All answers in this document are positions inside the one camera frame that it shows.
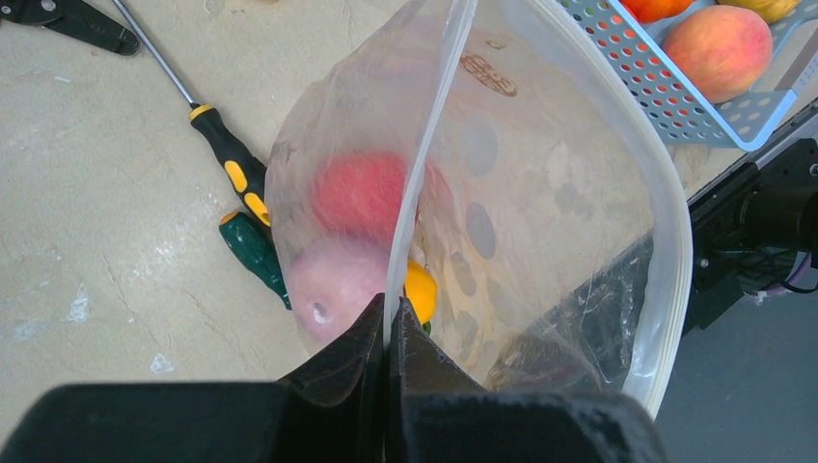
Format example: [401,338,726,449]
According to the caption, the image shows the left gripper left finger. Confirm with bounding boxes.
[278,293,385,462]

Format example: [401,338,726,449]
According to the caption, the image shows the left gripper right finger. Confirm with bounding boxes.
[386,297,484,462]

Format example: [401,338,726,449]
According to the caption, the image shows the red tomato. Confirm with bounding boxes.
[309,150,412,248]

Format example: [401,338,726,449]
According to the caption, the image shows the clear zip top bag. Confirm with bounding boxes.
[265,1,692,414]

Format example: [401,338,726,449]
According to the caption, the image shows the peach apple fruit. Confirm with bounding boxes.
[662,5,773,104]

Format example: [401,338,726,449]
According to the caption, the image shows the black yellow screwdriver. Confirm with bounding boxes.
[113,0,271,227]

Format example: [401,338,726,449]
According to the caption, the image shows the light blue plastic basket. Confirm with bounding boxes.
[561,0,817,151]

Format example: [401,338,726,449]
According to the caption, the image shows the black pliers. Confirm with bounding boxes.
[1,0,139,56]

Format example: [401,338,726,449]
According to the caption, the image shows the yellow orange lemon fruit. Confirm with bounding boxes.
[718,0,801,24]

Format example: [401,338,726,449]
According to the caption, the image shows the green handled screwdriver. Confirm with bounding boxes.
[218,210,292,311]

